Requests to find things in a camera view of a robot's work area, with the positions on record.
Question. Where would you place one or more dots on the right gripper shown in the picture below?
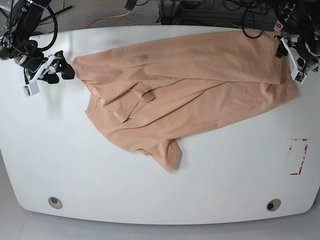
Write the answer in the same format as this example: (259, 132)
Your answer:
(36, 59)

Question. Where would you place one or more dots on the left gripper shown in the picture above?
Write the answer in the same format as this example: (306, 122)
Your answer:
(307, 50)

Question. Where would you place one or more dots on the peach T-shirt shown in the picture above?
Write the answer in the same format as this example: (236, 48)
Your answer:
(146, 95)

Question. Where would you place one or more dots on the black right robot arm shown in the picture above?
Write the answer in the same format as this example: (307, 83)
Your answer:
(15, 43)

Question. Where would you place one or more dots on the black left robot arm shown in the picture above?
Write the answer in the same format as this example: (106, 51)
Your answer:
(301, 18)

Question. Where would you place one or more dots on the white power strip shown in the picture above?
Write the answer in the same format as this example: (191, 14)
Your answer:
(283, 10)

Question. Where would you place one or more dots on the black tripod stand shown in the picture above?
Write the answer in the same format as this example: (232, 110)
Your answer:
(57, 13)

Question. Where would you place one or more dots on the red tape rectangle marking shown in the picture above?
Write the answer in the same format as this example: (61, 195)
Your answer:
(296, 156)

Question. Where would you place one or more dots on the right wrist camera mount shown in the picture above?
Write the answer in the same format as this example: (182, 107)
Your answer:
(31, 85)

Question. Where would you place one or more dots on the left table cable grommet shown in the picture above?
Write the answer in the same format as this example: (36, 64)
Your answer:
(55, 203)

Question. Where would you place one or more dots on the table cable grommet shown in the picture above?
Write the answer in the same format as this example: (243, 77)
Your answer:
(55, 203)
(273, 205)

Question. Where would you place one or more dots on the right table cable grommet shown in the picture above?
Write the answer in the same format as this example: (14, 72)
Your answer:
(273, 205)

